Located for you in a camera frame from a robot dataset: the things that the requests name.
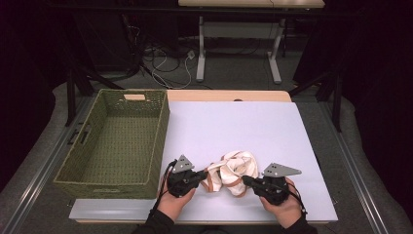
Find right hand-held gripper black cable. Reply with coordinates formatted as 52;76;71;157
286;189;308;215

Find aluminium floor rail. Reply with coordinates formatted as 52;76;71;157
316;100;391;234
0;96;95;234

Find white table mat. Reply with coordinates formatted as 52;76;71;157
68;100;339;222

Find desk with white legs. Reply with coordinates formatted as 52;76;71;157
177;0;325;85

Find green woven basket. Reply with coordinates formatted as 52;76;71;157
53;88;170;200

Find hand-held gripper black cable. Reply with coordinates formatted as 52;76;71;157
286;189;308;215
152;159;178;215

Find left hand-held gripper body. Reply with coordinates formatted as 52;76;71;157
167;154;201;199

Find person's left hand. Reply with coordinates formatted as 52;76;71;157
157;175;198;222

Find dark curtain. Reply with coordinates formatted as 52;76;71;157
291;0;413;225
0;0;57;193

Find white floor cable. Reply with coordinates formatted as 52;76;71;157
151;48;193;90

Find black floor cables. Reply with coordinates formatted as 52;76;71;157
139;45;183;75

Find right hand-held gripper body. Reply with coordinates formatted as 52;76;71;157
251;162;303;207

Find left hand-held gripper black cable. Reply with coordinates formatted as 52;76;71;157
152;159;178;215

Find black metal stand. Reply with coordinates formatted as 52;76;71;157
64;64;125;128
288;69;344;133

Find person's right hand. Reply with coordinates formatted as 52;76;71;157
259;177;305;229

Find cream baby bodysuit brown trim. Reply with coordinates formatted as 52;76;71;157
201;149;260;198

